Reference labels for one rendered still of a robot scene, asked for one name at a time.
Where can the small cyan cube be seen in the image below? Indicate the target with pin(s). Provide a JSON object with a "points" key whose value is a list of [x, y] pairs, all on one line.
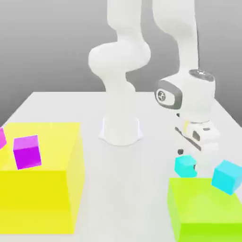
{"points": [[226, 177]]}

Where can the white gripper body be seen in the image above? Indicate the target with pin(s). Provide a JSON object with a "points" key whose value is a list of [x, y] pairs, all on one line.
{"points": [[208, 153]]}

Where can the small purple cube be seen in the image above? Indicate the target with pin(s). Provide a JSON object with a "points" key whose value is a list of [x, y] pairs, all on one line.
{"points": [[27, 154]]}

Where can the large lime green box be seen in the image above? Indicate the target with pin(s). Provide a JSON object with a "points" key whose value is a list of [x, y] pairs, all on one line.
{"points": [[204, 211]]}

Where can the small magenta cube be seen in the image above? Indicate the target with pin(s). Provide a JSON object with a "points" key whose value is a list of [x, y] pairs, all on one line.
{"points": [[1, 139]]}

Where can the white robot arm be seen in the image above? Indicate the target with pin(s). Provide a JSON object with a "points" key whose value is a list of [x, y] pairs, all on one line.
{"points": [[117, 79]]}

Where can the small turquoise cube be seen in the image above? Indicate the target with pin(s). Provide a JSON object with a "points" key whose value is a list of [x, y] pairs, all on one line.
{"points": [[184, 166]]}

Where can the large yellow box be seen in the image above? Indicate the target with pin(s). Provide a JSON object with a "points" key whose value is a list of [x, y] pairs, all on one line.
{"points": [[37, 200]]}

